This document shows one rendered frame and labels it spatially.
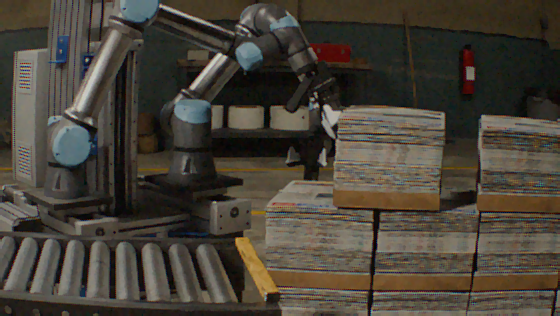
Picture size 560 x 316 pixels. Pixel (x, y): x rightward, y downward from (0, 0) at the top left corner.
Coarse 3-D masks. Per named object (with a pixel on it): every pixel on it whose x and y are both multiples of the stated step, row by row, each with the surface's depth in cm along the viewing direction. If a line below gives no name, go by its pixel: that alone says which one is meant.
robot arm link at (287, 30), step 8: (288, 16) 246; (272, 24) 247; (280, 24) 245; (288, 24) 245; (296, 24) 247; (280, 32) 245; (288, 32) 245; (296, 32) 246; (280, 40) 244; (288, 40) 245; (296, 40) 245; (304, 40) 247; (288, 48) 246; (296, 48) 246; (304, 48) 246; (288, 56) 247
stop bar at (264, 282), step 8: (240, 240) 202; (248, 240) 202; (240, 248) 196; (248, 248) 195; (248, 256) 188; (256, 256) 189; (248, 264) 184; (256, 264) 182; (256, 272) 176; (264, 272) 177; (256, 280) 173; (264, 280) 171; (272, 280) 171; (264, 288) 166; (272, 288) 166; (264, 296) 163; (272, 296) 163; (280, 296) 164
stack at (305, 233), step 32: (288, 192) 255; (320, 192) 255; (448, 192) 256; (288, 224) 237; (320, 224) 236; (352, 224) 234; (384, 224) 233; (416, 224) 231; (448, 224) 230; (480, 224) 228; (512, 224) 226; (544, 224) 224; (288, 256) 239; (320, 256) 237; (352, 256) 236; (384, 256) 234; (416, 256) 232; (448, 256) 231; (480, 256) 229; (512, 256) 227; (544, 256) 225; (288, 288) 240; (320, 288) 240; (544, 288) 229
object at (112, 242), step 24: (0, 240) 197; (72, 240) 200; (96, 240) 202; (120, 240) 203; (144, 240) 205; (168, 240) 207; (192, 240) 208; (216, 240) 209; (168, 264) 205; (240, 264) 208; (144, 288) 205; (240, 288) 209
